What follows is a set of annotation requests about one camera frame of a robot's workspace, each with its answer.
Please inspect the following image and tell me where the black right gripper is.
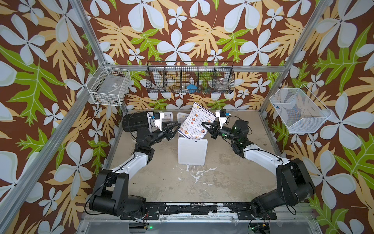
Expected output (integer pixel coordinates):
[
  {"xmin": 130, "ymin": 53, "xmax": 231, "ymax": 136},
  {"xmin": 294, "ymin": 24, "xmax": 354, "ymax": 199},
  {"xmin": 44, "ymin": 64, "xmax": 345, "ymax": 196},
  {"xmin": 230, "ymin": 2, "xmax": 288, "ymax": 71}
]
[{"xmin": 203, "ymin": 122, "xmax": 240, "ymax": 144}]

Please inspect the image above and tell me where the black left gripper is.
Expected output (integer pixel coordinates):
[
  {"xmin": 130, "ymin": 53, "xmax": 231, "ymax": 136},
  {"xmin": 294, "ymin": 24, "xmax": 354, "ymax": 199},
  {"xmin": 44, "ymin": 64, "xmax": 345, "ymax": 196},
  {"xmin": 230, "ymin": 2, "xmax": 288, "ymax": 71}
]
[{"xmin": 147, "ymin": 120, "xmax": 179, "ymax": 149}]

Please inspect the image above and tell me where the white menu holder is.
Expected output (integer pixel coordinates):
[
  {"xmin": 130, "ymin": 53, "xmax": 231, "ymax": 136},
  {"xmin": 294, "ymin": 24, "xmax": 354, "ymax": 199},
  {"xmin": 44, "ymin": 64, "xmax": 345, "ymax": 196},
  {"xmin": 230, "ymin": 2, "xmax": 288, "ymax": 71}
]
[
  {"xmin": 147, "ymin": 112, "xmax": 173, "ymax": 127},
  {"xmin": 178, "ymin": 137, "xmax": 208, "ymax": 166},
  {"xmin": 177, "ymin": 113, "xmax": 189, "ymax": 123}
]

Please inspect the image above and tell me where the dim sum menu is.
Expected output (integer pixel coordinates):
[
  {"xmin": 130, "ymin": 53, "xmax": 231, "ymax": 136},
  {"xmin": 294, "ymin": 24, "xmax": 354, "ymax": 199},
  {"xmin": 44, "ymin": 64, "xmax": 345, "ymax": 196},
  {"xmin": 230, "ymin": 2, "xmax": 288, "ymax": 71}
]
[{"xmin": 178, "ymin": 102, "xmax": 216, "ymax": 140}]

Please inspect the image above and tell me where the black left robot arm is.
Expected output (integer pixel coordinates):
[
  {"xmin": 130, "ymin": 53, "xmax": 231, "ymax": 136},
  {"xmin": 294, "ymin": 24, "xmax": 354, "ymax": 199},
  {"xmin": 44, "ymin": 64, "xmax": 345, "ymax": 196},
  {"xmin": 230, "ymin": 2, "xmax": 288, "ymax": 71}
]
[{"xmin": 87, "ymin": 121, "xmax": 181, "ymax": 220}]

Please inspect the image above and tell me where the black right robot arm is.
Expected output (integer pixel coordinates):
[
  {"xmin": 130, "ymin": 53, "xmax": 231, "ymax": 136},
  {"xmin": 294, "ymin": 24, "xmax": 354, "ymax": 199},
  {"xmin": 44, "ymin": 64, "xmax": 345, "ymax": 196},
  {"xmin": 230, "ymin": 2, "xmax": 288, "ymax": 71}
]
[{"xmin": 202, "ymin": 120, "xmax": 316, "ymax": 217}]

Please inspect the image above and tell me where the black plastic case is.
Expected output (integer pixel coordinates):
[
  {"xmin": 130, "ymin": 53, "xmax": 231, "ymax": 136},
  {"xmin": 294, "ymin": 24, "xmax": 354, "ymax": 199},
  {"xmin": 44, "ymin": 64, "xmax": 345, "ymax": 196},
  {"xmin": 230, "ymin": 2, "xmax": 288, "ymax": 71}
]
[{"xmin": 122, "ymin": 112, "xmax": 149, "ymax": 132}]

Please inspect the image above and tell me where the blue object in basket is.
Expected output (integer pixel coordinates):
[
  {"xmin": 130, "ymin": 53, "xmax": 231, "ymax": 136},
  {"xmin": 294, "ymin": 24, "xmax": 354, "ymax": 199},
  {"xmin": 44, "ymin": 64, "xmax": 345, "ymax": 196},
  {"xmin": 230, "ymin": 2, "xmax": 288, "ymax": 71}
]
[{"xmin": 187, "ymin": 84, "xmax": 198, "ymax": 94}]

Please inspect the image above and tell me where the white mesh basket right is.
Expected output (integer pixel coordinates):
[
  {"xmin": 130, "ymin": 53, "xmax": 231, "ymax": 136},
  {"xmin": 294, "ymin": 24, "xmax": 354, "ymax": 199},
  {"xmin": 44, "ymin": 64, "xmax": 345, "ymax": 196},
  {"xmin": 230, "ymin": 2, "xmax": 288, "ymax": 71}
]
[{"xmin": 270, "ymin": 85, "xmax": 333, "ymax": 135}]

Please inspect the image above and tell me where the black wire basket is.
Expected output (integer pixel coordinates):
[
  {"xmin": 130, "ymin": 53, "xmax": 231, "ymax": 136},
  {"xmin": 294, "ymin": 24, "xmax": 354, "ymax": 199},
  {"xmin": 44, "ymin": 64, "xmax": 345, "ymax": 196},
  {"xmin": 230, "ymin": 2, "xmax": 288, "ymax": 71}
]
[{"xmin": 145, "ymin": 61, "xmax": 235, "ymax": 94}]

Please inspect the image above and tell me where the white wire basket left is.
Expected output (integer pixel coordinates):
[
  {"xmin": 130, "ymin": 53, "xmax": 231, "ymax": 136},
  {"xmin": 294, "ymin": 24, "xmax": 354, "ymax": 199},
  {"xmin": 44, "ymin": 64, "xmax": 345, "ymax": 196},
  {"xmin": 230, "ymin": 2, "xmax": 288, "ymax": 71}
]
[{"xmin": 87, "ymin": 62, "xmax": 131, "ymax": 107}]

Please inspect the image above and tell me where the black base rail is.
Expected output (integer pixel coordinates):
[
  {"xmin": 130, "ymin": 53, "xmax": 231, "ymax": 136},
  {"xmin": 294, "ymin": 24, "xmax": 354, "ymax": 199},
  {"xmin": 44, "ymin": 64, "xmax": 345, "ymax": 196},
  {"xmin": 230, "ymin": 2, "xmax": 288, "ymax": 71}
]
[{"xmin": 120, "ymin": 201, "xmax": 264, "ymax": 220}]

